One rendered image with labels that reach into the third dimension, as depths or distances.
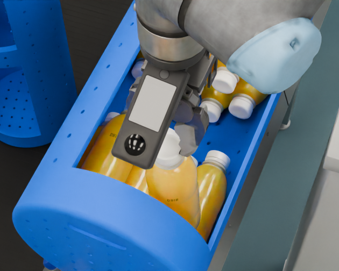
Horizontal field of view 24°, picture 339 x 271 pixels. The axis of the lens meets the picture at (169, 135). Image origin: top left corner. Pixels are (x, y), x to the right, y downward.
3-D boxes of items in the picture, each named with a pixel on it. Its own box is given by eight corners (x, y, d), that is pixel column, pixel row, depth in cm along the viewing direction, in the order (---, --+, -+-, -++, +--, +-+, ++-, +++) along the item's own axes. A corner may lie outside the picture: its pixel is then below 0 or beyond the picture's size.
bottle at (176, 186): (153, 200, 117) (139, 130, 101) (200, 196, 116) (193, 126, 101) (154, 242, 113) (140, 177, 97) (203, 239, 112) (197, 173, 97)
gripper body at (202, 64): (219, 78, 94) (224, 12, 84) (192, 134, 90) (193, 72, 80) (160, 58, 96) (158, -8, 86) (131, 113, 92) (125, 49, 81)
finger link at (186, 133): (220, 130, 101) (211, 86, 93) (203, 168, 98) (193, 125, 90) (198, 125, 102) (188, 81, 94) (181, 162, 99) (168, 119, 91)
